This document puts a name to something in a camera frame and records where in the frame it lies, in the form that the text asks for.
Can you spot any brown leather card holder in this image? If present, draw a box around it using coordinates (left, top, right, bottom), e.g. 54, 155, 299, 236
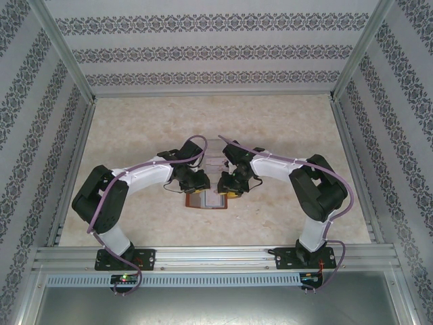
184, 190, 243, 211

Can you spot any clear acrylic card stand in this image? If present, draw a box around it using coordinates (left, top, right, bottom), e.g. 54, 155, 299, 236
202, 137, 228, 177

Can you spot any grey metal panel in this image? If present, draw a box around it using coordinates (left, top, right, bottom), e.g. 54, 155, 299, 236
32, 267, 415, 325

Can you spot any aluminium mounting rail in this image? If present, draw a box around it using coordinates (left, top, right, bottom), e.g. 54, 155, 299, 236
32, 245, 398, 272

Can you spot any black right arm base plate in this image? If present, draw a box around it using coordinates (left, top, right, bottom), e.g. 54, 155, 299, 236
274, 246, 338, 271

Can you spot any grey slotted cable duct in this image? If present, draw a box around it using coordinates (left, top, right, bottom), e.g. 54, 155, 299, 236
45, 272, 302, 287

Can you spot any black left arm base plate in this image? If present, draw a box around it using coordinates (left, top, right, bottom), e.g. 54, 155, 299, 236
94, 248, 157, 272

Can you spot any aluminium side rail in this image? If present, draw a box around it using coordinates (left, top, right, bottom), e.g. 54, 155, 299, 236
45, 97, 99, 248
329, 97, 385, 244

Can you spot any aluminium frame post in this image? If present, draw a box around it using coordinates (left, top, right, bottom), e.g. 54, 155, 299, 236
26, 0, 99, 104
328, 0, 397, 102

